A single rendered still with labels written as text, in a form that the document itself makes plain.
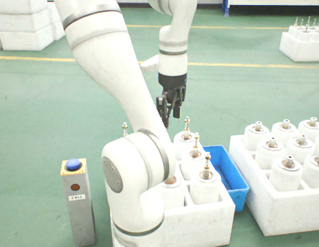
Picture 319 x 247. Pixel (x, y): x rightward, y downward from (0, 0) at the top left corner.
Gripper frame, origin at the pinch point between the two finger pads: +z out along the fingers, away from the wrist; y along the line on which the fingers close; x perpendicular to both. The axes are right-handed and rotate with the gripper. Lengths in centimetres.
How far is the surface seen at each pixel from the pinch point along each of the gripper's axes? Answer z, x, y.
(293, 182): 25.8, -34.4, 22.2
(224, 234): 41.7, -18.2, 4.6
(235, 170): 36, -13, 33
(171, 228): 34.8, -4.1, -6.8
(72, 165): 14.1, 24.2, -16.3
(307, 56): 42, -24, 236
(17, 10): 8, 233, 139
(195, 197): 28.2, -8.0, 2.8
